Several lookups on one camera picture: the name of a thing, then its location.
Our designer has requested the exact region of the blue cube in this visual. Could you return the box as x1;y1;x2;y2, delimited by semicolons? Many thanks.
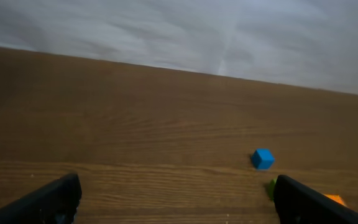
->
251;148;275;170

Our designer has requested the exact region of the green cube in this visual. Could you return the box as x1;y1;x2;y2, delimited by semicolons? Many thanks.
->
266;178;278;202

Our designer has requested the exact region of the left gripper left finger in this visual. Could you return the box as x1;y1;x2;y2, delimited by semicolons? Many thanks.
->
0;172;83;224

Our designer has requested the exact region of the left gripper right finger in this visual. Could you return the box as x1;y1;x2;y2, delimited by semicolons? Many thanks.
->
273;174;358;224

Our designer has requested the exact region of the orange cube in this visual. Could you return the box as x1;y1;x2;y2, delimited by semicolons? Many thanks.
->
323;194;348;208

